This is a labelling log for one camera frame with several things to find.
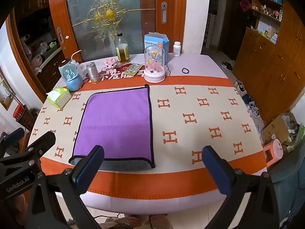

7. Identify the white pill bottle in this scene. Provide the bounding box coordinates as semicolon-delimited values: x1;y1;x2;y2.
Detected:
173;41;182;57

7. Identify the pink glass dome toy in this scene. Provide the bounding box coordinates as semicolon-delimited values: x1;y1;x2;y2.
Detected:
143;44;166;84

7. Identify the blue carton box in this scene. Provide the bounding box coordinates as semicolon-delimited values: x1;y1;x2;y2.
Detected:
144;32;170;65

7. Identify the grey door handle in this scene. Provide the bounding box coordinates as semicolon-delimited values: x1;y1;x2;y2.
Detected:
161;2;168;24
56;27;65;44

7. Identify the white humidifier with tube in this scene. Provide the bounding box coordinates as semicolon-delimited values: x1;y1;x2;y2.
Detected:
58;50;83;77

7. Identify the black cable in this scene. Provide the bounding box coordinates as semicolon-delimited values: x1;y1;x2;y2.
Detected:
93;213;155;229

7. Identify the dark wooden door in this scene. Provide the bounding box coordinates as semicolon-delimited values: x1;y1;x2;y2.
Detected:
224;0;253;53

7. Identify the cardboard box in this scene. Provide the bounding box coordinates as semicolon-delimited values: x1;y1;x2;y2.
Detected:
262;112;301;146

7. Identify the purple towel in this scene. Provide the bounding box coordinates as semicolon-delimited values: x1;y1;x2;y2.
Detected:
69;84;156;171

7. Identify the wooden cabinet with shelves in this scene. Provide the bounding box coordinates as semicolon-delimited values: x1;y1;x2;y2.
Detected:
232;0;305;127

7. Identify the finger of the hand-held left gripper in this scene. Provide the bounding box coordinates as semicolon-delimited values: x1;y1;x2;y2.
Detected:
0;127;26;153
23;131;57;160

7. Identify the pink block toy figure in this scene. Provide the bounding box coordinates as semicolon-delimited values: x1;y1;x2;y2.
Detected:
103;58;121;70

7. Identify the blue snow globe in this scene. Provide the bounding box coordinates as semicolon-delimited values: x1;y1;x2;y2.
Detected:
61;64;84;91

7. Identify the orange patterned blanket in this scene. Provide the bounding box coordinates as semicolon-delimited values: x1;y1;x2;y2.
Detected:
27;75;268;194

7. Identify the orange framed glass sliding door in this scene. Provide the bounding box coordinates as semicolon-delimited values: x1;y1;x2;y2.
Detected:
48;0;186;62

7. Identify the teal chair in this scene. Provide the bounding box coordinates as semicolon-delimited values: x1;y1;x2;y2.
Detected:
269;143;305;229

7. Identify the red printed mat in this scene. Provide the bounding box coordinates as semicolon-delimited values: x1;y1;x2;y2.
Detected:
84;62;172;83

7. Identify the silver metal can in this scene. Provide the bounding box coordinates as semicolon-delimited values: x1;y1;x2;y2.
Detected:
86;62;100;84

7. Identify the green tissue pack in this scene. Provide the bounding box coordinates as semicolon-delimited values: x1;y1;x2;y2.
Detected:
46;86;72;109

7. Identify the pink plastic stool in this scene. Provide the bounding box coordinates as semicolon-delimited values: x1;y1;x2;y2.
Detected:
263;139;284;169

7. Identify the red lidded container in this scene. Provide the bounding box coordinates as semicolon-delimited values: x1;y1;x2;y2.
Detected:
13;104;26;121

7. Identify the pill blister pack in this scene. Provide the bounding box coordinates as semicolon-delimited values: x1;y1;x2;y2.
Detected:
123;63;143;77

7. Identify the gold door ornament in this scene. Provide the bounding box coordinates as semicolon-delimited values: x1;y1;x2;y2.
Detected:
71;0;156;41

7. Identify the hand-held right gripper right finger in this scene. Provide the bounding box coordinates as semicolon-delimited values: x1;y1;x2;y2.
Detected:
202;145;280;229

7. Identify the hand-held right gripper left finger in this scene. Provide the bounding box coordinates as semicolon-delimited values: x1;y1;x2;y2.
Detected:
25;145;104;229

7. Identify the glass bottle with yellow liquid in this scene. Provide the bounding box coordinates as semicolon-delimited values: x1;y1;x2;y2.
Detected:
115;33;130;64

